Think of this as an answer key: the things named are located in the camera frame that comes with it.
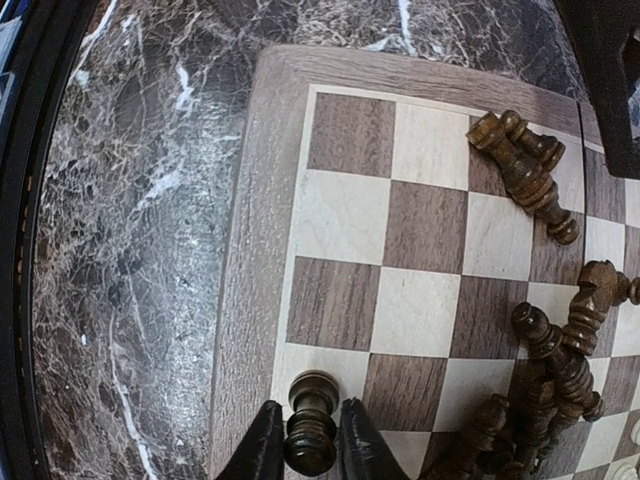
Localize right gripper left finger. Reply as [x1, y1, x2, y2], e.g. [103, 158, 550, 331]
[234, 400, 284, 479]

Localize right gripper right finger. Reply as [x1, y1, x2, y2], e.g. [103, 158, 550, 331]
[338, 398, 400, 479]

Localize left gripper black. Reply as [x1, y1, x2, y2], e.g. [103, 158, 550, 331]
[559, 0, 639, 176]

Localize wooden chess board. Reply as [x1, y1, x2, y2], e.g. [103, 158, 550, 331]
[207, 44, 640, 480]

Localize pile of dark chess pieces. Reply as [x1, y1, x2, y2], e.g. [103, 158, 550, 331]
[418, 110, 639, 452]

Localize white chess pieces row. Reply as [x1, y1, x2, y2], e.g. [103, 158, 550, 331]
[607, 410, 639, 479]

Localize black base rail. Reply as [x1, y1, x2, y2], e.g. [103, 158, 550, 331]
[1, 1, 97, 479]

